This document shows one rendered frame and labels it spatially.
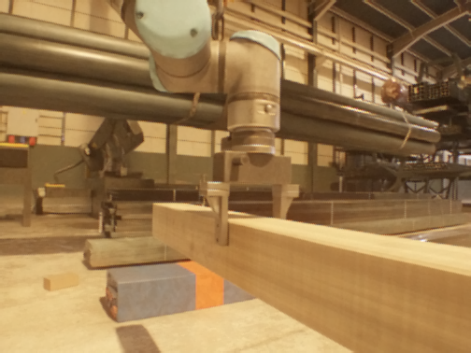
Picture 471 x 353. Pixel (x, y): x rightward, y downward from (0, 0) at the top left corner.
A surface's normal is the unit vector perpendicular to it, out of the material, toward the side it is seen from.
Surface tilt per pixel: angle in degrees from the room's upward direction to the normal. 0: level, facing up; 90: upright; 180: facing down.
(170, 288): 90
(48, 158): 90
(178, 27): 94
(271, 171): 90
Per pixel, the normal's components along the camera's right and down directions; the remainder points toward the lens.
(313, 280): -0.88, -0.04
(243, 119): -0.41, -0.04
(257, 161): 0.47, -0.02
